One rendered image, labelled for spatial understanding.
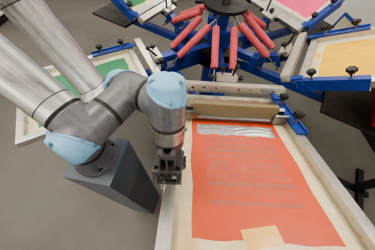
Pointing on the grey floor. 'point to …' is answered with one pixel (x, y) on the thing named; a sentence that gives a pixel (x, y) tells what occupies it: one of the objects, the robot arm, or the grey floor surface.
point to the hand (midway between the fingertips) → (170, 179)
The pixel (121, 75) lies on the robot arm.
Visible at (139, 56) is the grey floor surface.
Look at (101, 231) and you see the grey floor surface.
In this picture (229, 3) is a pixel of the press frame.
